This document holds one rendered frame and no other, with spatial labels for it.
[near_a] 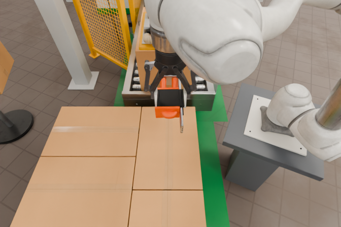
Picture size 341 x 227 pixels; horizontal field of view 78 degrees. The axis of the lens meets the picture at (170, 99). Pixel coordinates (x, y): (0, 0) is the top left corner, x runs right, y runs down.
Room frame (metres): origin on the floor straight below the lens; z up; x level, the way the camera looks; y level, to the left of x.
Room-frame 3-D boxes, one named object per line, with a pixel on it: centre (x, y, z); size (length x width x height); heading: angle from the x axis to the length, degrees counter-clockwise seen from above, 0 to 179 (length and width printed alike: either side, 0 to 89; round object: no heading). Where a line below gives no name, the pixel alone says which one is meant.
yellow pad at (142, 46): (1.02, 0.11, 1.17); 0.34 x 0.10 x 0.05; 1
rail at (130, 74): (2.23, 0.34, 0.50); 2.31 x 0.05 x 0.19; 0
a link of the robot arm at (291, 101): (0.69, -0.62, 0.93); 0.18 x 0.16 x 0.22; 21
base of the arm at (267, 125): (0.72, -0.62, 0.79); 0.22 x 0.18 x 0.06; 166
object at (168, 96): (0.42, 0.01, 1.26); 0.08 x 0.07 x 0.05; 1
